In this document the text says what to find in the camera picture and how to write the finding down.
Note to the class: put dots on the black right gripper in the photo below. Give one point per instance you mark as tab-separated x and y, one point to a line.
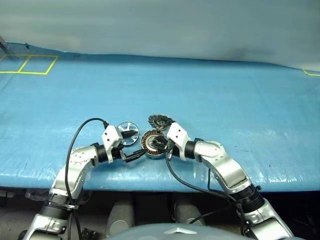
167	147

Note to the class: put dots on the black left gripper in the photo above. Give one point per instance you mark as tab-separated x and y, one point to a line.
118	153

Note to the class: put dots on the round silver motor housing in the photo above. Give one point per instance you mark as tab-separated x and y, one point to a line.
145	147

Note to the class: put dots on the round motor lid circuit board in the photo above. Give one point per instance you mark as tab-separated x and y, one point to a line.
155	120

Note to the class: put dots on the silver spoked rotor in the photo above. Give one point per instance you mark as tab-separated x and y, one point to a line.
124	124

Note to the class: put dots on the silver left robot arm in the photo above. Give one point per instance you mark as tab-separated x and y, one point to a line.
75	165

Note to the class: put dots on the blue table cover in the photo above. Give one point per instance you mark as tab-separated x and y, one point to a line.
160	87

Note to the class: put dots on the grey rounded shape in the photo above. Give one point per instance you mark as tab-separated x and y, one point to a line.
183	212
120	215

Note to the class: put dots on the grey robot torso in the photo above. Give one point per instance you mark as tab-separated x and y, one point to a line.
162	232

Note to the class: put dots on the small dark clip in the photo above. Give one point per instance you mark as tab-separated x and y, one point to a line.
26	45

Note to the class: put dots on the grey metal object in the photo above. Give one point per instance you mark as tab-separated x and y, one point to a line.
3	43

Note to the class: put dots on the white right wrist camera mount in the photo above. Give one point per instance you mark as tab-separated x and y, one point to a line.
178	136

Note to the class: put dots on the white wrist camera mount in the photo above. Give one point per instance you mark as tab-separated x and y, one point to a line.
178	136
110	136

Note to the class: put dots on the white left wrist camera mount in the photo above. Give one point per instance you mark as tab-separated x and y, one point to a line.
110	136

